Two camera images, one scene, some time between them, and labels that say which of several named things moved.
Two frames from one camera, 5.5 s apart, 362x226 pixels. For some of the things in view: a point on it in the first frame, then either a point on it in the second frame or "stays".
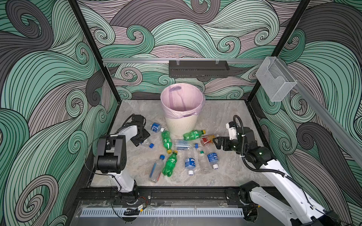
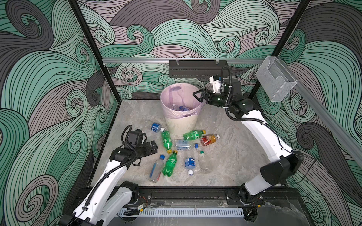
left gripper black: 145,134 → 148,150
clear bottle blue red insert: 156,170 stays
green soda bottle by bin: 193,134 stays
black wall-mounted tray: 198,68 stays
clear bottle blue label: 212,154 → 184,108
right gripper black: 226,140 → 207,92
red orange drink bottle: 206,140 stays
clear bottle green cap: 203,161 stays
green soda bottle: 170,164 stays
